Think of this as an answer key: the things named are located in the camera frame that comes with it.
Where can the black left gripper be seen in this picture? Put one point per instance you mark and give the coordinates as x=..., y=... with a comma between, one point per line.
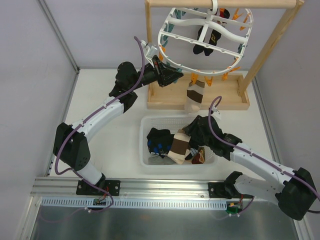
x=160, y=73

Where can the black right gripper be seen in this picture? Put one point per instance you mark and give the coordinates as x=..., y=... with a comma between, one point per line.
x=197, y=128

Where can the beige brown patterned sock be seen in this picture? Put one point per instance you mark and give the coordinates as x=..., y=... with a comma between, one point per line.
x=194, y=97

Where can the white plastic sock hanger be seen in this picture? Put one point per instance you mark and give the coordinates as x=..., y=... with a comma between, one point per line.
x=214, y=24

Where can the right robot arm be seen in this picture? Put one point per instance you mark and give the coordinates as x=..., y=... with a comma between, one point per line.
x=293, y=191

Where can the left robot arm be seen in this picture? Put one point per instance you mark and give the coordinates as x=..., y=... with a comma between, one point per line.
x=71, y=143

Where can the wooden hanger stand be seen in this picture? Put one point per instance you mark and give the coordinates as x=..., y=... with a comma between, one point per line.
x=230, y=85

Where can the black sock with label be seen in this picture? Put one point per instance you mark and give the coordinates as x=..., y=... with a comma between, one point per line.
x=191, y=153

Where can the orange clothespin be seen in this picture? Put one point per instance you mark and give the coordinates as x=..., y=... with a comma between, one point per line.
x=237, y=14
x=193, y=78

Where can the white plastic laundry basket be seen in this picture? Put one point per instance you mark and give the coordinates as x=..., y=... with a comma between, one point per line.
x=154, y=164

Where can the teal clothespin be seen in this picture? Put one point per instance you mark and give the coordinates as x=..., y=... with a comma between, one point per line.
x=164, y=40
x=169, y=27

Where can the black blue patterned sock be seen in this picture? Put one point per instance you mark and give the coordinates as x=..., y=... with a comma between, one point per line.
x=159, y=142

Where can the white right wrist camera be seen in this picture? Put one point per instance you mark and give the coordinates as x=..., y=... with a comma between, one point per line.
x=215, y=113

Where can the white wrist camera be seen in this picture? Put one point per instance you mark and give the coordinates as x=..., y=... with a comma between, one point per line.
x=215, y=113
x=149, y=50

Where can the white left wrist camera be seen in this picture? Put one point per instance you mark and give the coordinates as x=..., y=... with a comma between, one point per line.
x=149, y=50

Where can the white slotted cable duct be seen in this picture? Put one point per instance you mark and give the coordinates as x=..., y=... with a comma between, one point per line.
x=217, y=205

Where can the aluminium mounting rail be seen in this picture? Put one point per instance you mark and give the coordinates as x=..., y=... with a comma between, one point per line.
x=129, y=188

